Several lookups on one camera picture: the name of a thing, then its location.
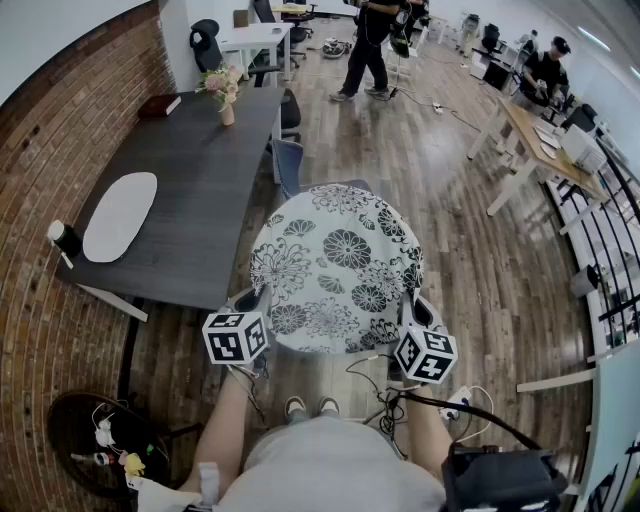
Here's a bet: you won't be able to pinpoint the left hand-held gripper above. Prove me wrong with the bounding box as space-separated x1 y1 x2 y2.
202 285 275 379

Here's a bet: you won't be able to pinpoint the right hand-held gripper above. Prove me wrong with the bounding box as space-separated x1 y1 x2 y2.
389 292 459 389

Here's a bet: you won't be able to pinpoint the round floral black-white placemat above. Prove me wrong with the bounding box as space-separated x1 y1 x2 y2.
248 183 425 355

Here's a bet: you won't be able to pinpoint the blue fabric chair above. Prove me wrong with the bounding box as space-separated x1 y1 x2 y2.
271 138 375 201

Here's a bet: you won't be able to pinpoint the person's left forearm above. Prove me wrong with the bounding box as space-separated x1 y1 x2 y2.
177 367 264 496

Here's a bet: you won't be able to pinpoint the person's right forearm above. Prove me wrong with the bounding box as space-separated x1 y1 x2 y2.
405 384 464 481

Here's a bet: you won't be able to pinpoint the black armless chair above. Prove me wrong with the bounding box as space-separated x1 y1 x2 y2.
279 88 303 145

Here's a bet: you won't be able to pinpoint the black headrest office chair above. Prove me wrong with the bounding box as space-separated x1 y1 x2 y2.
188 18 282 90

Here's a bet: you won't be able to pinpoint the black mesh office chair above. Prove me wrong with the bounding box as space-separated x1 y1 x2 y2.
251 0 315 45

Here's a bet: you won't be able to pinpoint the dark grey wooden table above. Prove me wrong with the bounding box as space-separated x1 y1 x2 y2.
54 87 286 401

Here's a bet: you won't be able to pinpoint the white oval plate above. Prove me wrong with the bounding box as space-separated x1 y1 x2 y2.
82 171 159 263

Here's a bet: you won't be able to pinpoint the grey bin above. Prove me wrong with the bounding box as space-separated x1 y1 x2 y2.
570 264 600 300

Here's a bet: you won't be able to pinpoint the person's grey shirt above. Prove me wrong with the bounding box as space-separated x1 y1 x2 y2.
214 417 446 512

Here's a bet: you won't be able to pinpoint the black bottle white cap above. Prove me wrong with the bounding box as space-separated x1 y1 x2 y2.
47 219 84 270

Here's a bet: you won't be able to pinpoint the small white gadget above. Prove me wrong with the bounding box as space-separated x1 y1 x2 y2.
93 417 118 449

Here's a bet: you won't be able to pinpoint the black metal railing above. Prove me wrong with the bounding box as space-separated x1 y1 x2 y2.
543 137 640 351

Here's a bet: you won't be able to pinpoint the white side table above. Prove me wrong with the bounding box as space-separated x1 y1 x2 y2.
516 338 640 512

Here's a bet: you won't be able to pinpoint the round black side table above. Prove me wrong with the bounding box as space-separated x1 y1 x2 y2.
47 391 174 501

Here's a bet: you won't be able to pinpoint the wooden top desk white legs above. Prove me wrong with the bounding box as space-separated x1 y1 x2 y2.
467 96 610 217

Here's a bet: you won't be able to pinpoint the red white tube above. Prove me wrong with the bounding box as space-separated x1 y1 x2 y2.
69 452 117 467

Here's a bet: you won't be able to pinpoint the dark red book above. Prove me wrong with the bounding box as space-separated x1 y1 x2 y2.
136 94 183 120

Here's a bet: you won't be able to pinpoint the pink white flower bouquet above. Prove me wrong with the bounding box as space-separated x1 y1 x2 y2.
193 61 245 114

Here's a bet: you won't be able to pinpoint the white box appliance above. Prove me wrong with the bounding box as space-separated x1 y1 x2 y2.
558 123 609 175

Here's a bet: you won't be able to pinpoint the black cabinet box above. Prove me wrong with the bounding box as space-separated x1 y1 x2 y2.
482 60 511 92

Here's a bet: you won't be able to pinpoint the black cable bundle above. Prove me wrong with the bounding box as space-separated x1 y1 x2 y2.
344 353 409 454

